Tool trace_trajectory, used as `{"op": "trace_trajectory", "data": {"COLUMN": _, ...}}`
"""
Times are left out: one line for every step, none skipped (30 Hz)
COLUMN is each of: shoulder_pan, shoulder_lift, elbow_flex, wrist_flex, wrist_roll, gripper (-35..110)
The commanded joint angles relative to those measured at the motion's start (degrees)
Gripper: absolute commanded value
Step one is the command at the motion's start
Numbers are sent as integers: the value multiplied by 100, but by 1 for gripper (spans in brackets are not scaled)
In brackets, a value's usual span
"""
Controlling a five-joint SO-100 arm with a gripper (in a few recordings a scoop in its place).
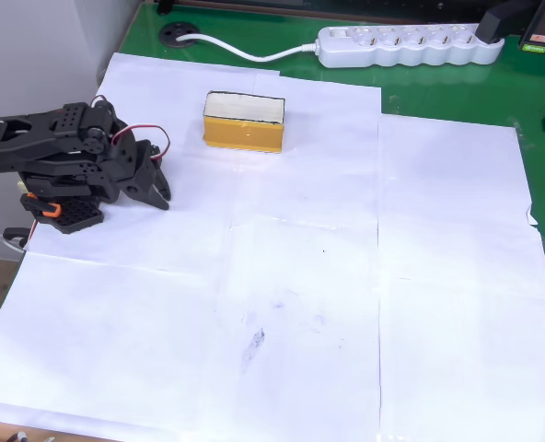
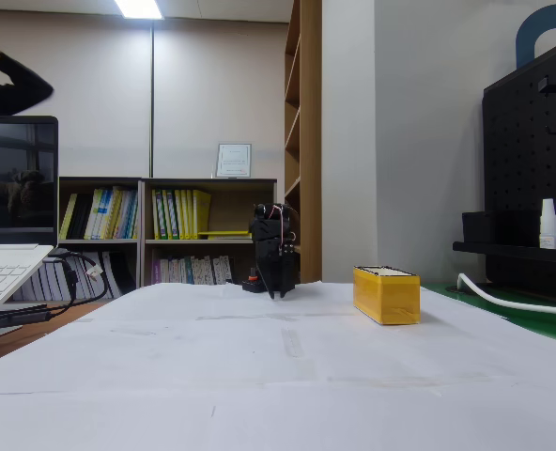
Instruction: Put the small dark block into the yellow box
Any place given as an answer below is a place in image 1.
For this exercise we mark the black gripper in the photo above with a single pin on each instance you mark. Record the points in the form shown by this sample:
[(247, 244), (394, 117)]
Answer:
[(140, 186)]

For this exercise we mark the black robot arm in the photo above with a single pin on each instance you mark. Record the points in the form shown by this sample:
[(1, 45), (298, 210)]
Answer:
[(47, 138)]

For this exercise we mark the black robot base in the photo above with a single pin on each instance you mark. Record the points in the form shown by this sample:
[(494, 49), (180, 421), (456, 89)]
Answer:
[(74, 214)]

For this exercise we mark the yellow rectangular box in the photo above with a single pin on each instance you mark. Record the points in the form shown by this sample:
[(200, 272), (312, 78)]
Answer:
[(242, 136)]

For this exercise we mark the orange black clamp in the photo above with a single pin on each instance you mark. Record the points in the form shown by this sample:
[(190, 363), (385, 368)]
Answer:
[(47, 208)]

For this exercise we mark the white paper table cover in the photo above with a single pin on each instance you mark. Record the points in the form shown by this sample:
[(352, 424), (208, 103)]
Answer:
[(300, 276)]

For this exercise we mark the white power strip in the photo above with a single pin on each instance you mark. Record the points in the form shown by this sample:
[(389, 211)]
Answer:
[(410, 48)]

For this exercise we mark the green desk mat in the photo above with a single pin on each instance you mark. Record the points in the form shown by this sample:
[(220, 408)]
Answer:
[(461, 92)]

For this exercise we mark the black power adapter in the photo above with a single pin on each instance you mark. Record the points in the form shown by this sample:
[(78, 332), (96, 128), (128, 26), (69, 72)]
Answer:
[(502, 20)]

